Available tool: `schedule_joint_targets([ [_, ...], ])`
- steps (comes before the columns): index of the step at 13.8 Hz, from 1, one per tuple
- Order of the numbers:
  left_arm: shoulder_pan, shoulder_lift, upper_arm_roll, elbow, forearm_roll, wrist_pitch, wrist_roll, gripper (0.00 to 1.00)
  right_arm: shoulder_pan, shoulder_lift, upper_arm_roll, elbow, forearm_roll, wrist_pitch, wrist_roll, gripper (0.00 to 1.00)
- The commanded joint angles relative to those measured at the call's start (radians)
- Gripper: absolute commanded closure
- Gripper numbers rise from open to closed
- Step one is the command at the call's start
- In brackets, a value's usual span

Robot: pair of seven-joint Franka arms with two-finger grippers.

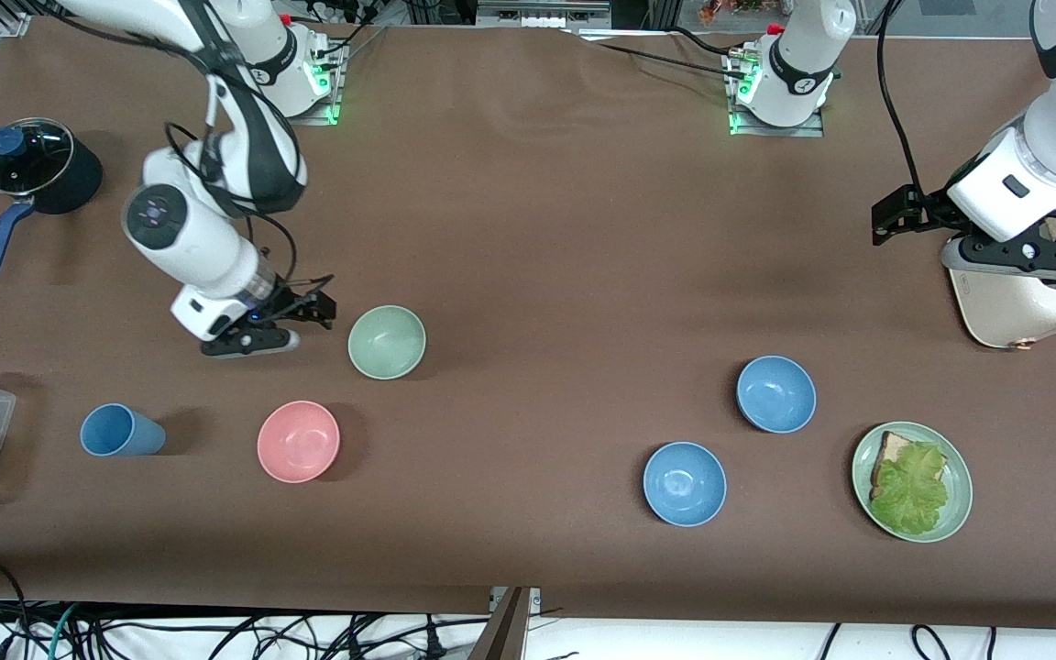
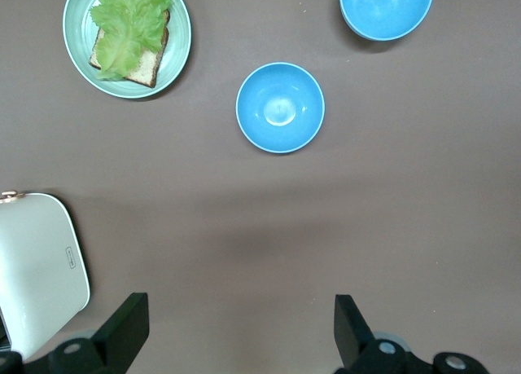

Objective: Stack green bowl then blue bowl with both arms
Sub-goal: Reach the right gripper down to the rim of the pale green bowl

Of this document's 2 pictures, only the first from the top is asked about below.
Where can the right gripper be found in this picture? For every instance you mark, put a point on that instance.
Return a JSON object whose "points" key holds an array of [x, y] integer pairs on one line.
{"points": [[291, 305]]}

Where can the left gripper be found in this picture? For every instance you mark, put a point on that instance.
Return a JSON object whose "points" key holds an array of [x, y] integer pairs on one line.
{"points": [[924, 213]]}

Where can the green bowl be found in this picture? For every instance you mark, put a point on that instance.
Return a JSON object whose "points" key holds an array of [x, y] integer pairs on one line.
{"points": [[387, 342]]}

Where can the blue bowl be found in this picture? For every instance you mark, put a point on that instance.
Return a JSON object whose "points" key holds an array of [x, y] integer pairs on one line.
{"points": [[775, 394], [684, 484]]}

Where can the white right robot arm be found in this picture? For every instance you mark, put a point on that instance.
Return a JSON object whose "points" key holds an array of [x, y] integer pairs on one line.
{"points": [[189, 243]]}

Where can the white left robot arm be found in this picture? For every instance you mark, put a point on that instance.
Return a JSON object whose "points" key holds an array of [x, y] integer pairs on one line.
{"points": [[798, 55]]}

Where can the pink bowl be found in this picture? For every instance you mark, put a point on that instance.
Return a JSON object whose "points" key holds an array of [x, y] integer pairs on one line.
{"points": [[299, 442]]}

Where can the white toaster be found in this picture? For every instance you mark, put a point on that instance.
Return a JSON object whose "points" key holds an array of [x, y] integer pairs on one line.
{"points": [[1023, 312]]}

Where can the blue ribbed cup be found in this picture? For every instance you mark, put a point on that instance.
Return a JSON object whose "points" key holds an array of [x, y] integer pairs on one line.
{"points": [[120, 431]]}

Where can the brown table cover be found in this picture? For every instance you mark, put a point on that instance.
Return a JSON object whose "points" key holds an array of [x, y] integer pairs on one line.
{"points": [[528, 229]]}

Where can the white bread slice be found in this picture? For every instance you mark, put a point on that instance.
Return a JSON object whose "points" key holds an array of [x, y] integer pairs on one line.
{"points": [[892, 451]]}

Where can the green lettuce leaf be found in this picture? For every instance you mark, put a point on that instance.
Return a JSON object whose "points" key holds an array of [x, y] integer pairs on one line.
{"points": [[913, 490]]}

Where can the orange colourful clutter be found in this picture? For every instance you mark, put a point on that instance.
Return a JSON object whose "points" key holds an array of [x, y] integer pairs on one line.
{"points": [[730, 9]]}

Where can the green plate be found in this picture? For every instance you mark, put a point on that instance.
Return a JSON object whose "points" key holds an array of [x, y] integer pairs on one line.
{"points": [[957, 500]]}

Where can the white power strip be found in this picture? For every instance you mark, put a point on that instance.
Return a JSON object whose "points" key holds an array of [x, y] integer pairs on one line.
{"points": [[335, 9]]}

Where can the glass pot lid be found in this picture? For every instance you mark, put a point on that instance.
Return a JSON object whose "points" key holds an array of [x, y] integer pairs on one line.
{"points": [[38, 156]]}

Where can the grey table support beam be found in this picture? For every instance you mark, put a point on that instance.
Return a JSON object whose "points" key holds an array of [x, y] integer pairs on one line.
{"points": [[502, 632]]}

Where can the grey metal box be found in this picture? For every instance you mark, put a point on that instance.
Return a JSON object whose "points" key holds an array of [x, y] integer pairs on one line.
{"points": [[542, 11]]}

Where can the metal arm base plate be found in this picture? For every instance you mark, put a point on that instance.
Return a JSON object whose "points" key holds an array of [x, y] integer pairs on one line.
{"points": [[794, 131], [326, 116]]}

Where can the aluminium frame bar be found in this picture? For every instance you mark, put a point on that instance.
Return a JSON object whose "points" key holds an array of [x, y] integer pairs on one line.
{"points": [[13, 16]]}

